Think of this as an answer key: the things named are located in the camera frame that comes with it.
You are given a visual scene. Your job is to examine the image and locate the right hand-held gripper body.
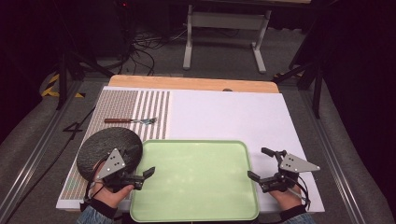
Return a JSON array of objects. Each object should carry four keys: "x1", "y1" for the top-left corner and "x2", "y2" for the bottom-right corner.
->
[{"x1": 258, "y1": 150, "x2": 321, "y2": 192}]

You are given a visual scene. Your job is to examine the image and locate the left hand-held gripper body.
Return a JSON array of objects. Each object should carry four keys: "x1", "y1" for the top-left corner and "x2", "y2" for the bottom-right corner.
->
[{"x1": 95, "y1": 147, "x2": 146, "y2": 192}]

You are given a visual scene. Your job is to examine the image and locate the person's left hand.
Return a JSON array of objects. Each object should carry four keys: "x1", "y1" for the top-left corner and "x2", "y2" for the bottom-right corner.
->
[{"x1": 92, "y1": 160, "x2": 135, "y2": 208}]

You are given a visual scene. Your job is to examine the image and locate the person's right hand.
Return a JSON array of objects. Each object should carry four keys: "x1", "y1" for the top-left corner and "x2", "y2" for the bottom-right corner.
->
[{"x1": 268, "y1": 182, "x2": 304, "y2": 212}]

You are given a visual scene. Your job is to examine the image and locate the black round plate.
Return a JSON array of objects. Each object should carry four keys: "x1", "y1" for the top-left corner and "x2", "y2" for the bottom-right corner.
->
[{"x1": 76, "y1": 126, "x2": 145, "y2": 183}]

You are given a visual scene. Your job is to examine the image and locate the light green tray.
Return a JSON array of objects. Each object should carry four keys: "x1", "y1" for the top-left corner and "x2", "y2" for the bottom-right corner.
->
[{"x1": 129, "y1": 139, "x2": 261, "y2": 223}]

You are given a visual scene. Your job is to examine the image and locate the striped placemat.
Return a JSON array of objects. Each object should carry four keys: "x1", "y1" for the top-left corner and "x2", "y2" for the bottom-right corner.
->
[{"x1": 60, "y1": 89, "x2": 172, "y2": 201}]

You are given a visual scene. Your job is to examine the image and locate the white board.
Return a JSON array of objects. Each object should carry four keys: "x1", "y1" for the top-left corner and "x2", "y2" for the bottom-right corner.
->
[{"x1": 55, "y1": 86, "x2": 326, "y2": 214}]

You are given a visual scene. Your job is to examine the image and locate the black tripod stand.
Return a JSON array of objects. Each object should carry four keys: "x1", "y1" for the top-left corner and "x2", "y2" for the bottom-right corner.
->
[
  {"x1": 55, "y1": 49, "x2": 115, "y2": 111},
  {"x1": 273, "y1": 18, "x2": 325, "y2": 119}
]

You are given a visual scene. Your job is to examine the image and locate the wooden table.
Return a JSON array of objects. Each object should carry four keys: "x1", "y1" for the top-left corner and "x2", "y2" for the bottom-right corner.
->
[{"x1": 107, "y1": 74, "x2": 280, "y2": 94}]

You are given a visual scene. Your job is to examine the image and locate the yellow black hazard tape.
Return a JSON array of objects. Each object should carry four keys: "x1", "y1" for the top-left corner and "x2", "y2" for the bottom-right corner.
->
[{"x1": 40, "y1": 72, "x2": 86, "y2": 99}]

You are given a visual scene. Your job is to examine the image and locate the black equipment box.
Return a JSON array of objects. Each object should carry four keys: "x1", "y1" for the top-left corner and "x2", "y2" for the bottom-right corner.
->
[{"x1": 92, "y1": 0, "x2": 133, "y2": 58}]

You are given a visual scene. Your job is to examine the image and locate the white metal stand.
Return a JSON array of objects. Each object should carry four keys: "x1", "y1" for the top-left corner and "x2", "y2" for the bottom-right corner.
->
[{"x1": 182, "y1": 4, "x2": 272, "y2": 75}]

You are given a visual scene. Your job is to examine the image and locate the right hand-held gripper cable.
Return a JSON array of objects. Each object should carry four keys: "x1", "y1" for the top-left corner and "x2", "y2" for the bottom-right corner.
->
[{"x1": 293, "y1": 176, "x2": 312, "y2": 212}]

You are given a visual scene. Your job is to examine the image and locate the hand-held gripper cable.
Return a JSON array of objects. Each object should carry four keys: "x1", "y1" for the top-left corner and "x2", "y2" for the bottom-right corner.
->
[
  {"x1": 82, "y1": 161, "x2": 106, "y2": 213},
  {"x1": 293, "y1": 176, "x2": 312, "y2": 212}
]

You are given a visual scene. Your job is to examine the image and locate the wooden handled fork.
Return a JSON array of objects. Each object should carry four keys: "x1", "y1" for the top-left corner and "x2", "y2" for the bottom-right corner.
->
[{"x1": 104, "y1": 117, "x2": 158, "y2": 126}]

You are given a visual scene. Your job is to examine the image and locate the left hand-held gripper cable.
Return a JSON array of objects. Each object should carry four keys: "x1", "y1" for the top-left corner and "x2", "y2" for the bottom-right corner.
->
[{"x1": 82, "y1": 161, "x2": 106, "y2": 213}]

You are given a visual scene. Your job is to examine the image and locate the aluminium floor rail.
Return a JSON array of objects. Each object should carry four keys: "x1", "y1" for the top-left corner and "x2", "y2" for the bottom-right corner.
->
[
  {"x1": 0, "y1": 79, "x2": 82, "y2": 219},
  {"x1": 299, "y1": 89, "x2": 366, "y2": 224}
]

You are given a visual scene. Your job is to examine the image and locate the black floor cable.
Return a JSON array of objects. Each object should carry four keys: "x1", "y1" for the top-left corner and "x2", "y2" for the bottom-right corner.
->
[{"x1": 5, "y1": 105, "x2": 96, "y2": 220}]

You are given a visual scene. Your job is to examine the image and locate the bundle of black cables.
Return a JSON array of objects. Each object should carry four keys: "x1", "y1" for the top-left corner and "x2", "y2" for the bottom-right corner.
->
[{"x1": 118, "y1": 27, "x2": 188, "y2": 77}]

